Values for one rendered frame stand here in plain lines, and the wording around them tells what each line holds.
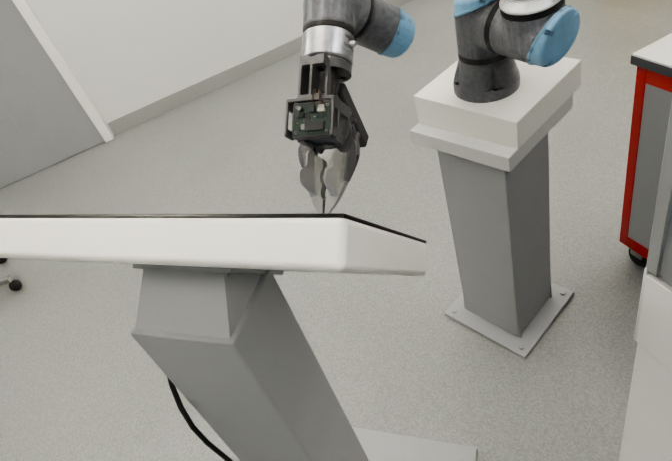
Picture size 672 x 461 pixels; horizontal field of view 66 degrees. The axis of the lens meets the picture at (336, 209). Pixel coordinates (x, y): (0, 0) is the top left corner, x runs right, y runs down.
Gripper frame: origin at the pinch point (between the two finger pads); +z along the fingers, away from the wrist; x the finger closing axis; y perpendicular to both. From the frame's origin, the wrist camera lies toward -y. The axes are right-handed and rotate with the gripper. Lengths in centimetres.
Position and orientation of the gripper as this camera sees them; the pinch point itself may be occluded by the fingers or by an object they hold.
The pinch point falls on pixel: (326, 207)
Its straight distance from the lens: 73.8
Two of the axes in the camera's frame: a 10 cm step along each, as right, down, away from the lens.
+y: -3.8, -1.3, -9.1
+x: 9.2, -0.1, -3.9
